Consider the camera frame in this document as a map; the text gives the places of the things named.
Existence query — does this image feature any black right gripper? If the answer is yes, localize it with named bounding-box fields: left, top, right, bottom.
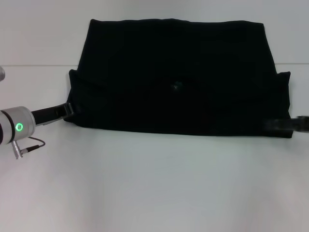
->
left=264, top=116, right=309, bottom=133

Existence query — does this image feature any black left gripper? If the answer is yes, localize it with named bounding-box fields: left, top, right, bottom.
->
left=30, top=102, right=74, bottom=127

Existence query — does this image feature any dark red left arm cable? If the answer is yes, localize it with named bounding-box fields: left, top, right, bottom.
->
left=11, top=137, right=46, bottom=160

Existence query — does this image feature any black shirt with FREE print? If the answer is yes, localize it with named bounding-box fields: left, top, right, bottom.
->
left=66, top=18, right=294, bottom=140

